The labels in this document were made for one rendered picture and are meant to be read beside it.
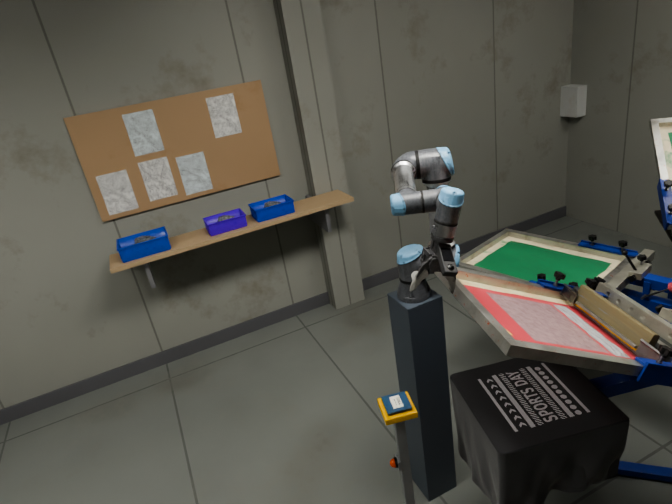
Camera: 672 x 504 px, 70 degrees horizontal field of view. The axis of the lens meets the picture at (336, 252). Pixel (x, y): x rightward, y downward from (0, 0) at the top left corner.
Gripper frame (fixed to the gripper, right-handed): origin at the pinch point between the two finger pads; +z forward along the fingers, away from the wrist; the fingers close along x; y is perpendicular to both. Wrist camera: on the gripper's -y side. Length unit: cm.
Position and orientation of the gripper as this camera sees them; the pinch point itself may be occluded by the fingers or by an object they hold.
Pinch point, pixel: (432, 294)
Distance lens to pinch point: 164.2
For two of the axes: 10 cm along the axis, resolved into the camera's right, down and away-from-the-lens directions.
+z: -1.4, 9.2, 3.6
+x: -9.7, -0.6, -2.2
